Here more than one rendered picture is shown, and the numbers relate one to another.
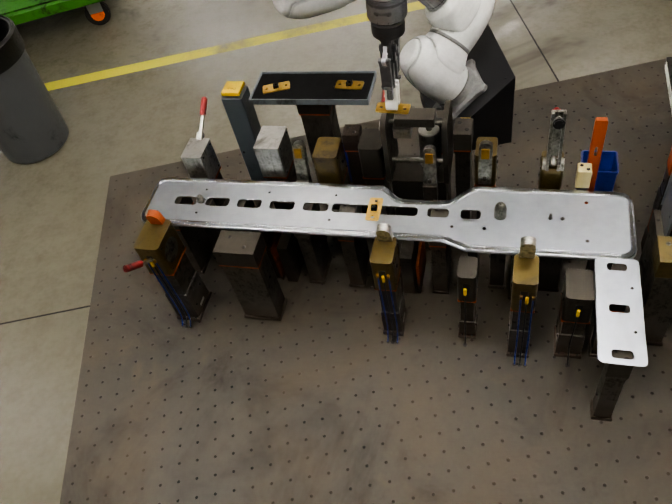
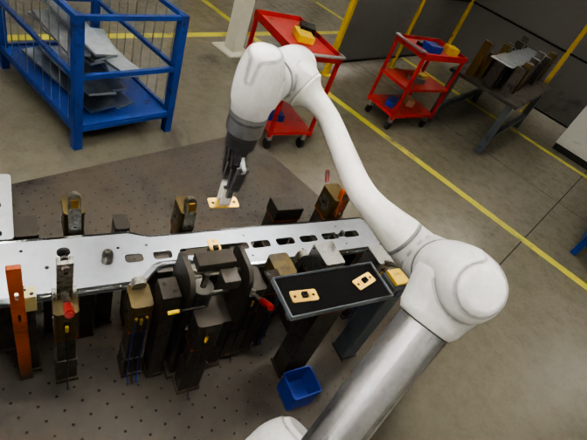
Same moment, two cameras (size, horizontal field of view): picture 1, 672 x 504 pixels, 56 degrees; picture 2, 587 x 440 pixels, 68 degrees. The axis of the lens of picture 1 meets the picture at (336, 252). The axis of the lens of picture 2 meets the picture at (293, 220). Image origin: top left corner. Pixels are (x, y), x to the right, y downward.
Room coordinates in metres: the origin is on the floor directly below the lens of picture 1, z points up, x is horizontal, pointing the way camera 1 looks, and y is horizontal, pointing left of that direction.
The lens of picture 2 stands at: (1.82, -0.98, 2.08)
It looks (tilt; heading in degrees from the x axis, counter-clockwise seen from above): 39 degrees down; 115
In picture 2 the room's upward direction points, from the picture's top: 24 degrees clockwise
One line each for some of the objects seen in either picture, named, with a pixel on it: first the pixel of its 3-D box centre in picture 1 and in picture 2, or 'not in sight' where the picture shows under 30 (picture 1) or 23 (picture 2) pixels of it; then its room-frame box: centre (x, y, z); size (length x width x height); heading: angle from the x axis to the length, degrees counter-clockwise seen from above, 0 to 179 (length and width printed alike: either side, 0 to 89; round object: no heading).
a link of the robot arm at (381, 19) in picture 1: (386, 5); (246, 121); (1.26, -0.24, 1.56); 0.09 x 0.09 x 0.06
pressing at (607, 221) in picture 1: (367, 212); (220, 247); (1.21, -0.11, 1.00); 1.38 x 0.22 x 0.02; 66
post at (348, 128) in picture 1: (360, 178); (256, 312); (1.44, -0.13, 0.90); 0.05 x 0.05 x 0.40; 66
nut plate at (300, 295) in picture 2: (349, 83); (304, 294); (1.57, -0.16, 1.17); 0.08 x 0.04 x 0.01; 62
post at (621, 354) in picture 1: (610, 385); not in sight; (0.61, -0.55, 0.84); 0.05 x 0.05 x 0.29; 66
